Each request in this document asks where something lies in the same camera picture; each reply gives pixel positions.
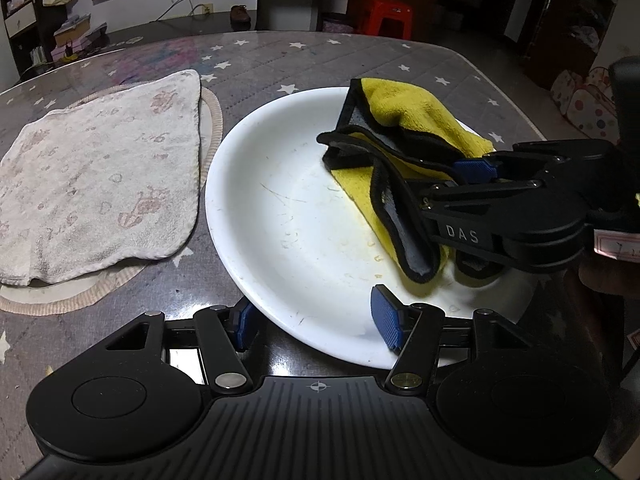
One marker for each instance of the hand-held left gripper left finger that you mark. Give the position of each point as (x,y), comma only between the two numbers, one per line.
(245,322)

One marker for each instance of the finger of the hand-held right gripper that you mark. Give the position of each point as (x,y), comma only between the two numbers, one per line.
(472,171)
(475,194)

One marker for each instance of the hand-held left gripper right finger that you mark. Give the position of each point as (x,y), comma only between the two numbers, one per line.
(387,317)

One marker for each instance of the yellow grey microfiber cloth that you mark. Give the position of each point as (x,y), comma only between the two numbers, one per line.
(410,110)

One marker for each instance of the white bowl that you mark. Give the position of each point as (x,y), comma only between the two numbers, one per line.
(290,200)

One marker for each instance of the person's right hand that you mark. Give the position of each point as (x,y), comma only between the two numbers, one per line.
(615,277)

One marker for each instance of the polka dot play tent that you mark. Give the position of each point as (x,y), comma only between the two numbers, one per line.
(580,105)

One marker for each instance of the red plastic stool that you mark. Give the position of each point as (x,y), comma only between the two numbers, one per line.
(385,7)

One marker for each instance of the wooden shelf unit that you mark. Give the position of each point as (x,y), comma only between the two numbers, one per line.
(575,10)

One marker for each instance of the purple patterned box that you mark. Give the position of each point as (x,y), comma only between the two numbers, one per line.
(337,24)

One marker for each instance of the round beige placemat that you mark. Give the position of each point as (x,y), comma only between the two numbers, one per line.
(214,120)

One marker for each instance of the white patterned towel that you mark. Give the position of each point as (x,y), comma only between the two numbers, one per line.
(100,175)

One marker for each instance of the grey star quilted tablecloth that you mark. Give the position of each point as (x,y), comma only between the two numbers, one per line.
(280,60)

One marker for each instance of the brown shoe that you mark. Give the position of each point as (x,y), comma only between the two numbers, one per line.
(241,14)

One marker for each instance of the dark television stand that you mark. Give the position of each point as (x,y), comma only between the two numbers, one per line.
(190,25)

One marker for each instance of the pink box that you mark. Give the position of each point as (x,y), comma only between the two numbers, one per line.
(70,51)

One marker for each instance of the brown cardboard box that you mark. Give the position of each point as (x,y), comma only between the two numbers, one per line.
(75,32)

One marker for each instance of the dark open shelf unit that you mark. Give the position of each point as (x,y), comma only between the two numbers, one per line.
(20,55)

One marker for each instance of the wall socket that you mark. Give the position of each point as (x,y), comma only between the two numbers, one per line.
(205,9)

